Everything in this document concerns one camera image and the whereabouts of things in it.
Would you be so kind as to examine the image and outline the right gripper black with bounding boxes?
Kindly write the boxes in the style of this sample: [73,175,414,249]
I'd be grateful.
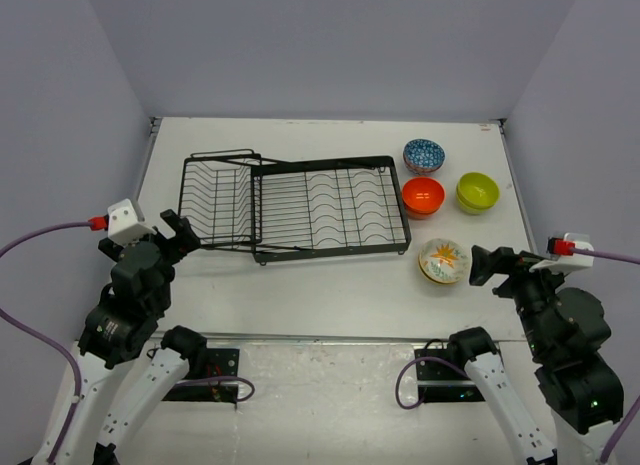
[469,242,571,354]

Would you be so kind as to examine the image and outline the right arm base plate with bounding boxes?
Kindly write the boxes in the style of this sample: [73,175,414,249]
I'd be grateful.
[415,339,485,404]

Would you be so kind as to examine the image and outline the white bowl leaf pattern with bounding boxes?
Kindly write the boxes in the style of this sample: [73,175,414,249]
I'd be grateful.
[418,238,471,280]

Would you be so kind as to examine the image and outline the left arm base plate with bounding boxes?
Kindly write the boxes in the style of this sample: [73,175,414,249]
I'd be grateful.
[164,348,240,404]

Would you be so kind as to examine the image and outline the white bowl yellow dots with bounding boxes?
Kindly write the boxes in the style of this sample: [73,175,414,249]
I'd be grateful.
[419,266,463,285]

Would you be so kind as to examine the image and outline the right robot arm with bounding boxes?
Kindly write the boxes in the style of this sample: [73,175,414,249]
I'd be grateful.
[446,238,624,464]

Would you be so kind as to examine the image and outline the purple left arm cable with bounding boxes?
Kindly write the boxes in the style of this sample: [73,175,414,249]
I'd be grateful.
[0,215,256,464]

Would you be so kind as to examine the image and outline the green bowl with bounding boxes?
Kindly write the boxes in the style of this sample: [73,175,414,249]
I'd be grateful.
[456,172,500,215]

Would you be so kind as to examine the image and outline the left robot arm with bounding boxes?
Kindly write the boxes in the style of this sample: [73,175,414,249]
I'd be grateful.
[32,201,208,464]

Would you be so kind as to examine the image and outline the orange bowl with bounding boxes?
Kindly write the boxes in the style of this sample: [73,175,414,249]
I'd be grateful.
[402,177,446,219]

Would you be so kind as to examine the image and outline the black wire dish rack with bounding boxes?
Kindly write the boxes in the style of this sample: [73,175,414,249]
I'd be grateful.
[179,149,411,266]

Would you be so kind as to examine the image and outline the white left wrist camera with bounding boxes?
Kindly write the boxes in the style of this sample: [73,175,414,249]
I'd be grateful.
[107,199,156,247]

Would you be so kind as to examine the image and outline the blue patterned bowl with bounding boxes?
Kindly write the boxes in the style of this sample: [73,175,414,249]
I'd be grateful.
[403,138,446,176]

